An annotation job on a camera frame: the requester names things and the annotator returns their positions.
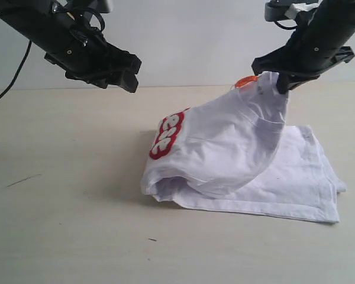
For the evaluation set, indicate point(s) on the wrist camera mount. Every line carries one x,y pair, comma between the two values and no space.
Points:
101,6
280,10

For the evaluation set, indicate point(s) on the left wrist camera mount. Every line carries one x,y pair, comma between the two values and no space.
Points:
101,6

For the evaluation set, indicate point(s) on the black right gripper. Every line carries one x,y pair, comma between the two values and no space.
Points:
308,52

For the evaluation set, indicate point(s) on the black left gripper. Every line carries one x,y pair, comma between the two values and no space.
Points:
72,38

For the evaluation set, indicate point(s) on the orange neck label loop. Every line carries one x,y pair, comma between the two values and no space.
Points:
246,80

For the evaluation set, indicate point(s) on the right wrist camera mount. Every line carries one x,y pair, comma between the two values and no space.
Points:
280,10

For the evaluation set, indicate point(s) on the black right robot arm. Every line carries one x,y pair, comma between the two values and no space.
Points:
338,10

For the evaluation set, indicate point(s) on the white t-shirt with red lettering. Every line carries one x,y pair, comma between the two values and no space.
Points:
237,154

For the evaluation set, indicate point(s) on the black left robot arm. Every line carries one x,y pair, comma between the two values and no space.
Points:
72,37

